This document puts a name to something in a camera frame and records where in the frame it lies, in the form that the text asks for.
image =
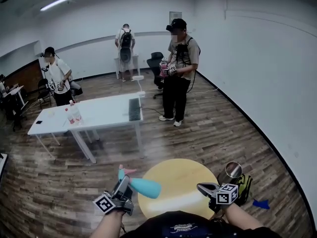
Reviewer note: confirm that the small white table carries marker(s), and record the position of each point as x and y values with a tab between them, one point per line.
47	126

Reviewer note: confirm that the ceiling light strip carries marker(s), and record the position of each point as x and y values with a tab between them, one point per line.
62	1

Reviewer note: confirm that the small clear cup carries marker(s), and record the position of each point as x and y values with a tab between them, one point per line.
51	113

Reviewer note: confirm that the person's left forearm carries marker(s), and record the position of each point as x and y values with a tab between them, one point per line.
106	225

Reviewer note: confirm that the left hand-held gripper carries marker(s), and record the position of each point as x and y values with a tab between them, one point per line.
106	204

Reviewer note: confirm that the person's black shirt torso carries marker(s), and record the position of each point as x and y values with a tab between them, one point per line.
183	225

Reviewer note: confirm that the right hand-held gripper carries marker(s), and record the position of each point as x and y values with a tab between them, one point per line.
226	195

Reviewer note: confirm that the narrow white desk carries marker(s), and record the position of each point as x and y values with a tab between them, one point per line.
136	58

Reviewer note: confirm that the teal and pink toy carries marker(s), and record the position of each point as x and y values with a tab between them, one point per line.
147	188

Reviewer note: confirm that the teal bottle cap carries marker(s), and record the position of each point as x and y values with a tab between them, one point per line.
122	172

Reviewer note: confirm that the white bordered panel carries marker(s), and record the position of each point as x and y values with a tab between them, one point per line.
3	167

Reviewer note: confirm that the small white folding desk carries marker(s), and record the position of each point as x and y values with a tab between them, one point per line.
16	90

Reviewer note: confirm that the person's right forearm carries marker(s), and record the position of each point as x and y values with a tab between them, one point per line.
241	218

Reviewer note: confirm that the black folding chair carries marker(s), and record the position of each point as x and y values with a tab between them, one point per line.
44	90

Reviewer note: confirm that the round yellow table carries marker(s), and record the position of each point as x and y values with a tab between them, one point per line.
178	182

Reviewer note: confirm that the white desk lamp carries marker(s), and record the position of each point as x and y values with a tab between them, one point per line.
138	77

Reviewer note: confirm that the large clear drink bottle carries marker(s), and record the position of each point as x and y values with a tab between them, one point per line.
76	113

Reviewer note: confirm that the steel trash bin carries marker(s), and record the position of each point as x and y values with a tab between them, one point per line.
231	171

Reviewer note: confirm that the black office chair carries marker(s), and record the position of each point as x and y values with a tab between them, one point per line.
154	63

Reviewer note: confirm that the grey electrical panel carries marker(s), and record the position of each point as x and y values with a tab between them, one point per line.
173	15

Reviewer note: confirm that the black duffel bag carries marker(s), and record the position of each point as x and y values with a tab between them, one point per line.
76	88

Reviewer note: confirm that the green black backpack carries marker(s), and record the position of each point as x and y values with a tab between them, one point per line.
245	186

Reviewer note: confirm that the large white table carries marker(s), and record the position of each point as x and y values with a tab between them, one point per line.
106	110

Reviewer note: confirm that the black keyboard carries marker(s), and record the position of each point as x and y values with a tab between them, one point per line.
134	109

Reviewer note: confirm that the blue crumpled cloth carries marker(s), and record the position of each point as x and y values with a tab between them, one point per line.
261	204

